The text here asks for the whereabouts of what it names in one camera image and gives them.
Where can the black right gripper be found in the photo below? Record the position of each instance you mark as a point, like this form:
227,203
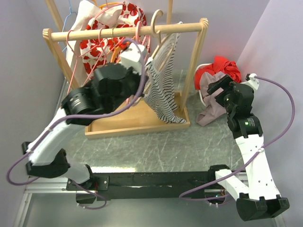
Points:
226,82

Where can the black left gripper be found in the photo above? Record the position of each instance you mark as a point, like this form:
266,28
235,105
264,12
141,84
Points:
136,76

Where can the red tank top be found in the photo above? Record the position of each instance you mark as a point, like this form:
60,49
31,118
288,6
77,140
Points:
220,64

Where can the pale pink tank top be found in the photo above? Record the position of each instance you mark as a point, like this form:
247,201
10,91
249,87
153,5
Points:
213,110

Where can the white black striped tank top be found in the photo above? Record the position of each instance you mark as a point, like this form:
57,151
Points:
160,96

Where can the orange hanger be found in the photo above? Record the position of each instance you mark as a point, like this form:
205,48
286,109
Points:
120,46

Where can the pink plastic hanger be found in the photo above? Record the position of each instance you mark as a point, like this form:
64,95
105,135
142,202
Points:
145,42

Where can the beige wooden hanger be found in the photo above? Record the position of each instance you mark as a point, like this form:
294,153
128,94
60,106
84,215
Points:
160,40

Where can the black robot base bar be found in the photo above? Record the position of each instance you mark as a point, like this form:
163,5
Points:
149,185

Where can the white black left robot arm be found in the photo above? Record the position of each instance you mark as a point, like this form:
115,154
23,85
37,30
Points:
99,98

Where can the white perforated plastic basket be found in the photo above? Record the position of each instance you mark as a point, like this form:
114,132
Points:
200,94

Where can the wooden clothes rack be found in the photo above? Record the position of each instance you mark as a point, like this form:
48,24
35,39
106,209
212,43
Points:
141,118

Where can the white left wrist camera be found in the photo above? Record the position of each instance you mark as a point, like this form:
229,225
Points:
132,58

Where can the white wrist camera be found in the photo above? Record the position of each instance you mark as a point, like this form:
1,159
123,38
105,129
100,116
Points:
252,81
132,58

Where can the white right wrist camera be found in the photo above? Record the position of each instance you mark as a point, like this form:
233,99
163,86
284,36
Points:
252,81

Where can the blue wire hanger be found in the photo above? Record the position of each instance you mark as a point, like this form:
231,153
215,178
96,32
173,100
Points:
72,14

